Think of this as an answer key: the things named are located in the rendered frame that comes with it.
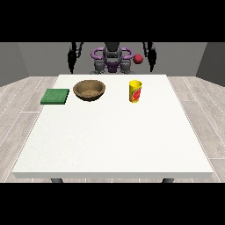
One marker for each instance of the small red ball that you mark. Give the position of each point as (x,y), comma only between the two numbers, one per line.
(138,59)

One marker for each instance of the dark table leg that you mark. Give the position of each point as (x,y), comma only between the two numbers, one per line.
(168,180)
(56,180)

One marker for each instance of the brown wooden bowl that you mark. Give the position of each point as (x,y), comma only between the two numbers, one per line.
(89,90)

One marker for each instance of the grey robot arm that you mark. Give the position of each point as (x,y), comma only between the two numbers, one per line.
(147,46)
(76,47)

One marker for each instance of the yellow cup with melon print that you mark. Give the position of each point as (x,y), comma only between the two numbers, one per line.
(135,91)

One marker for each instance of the grey robot trunk purple rings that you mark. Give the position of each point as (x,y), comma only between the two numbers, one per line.
(111,60)

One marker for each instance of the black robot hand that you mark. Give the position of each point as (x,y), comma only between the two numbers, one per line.
(71,60)
(152,59)

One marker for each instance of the green square pad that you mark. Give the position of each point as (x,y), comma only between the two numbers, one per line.
(55,96)

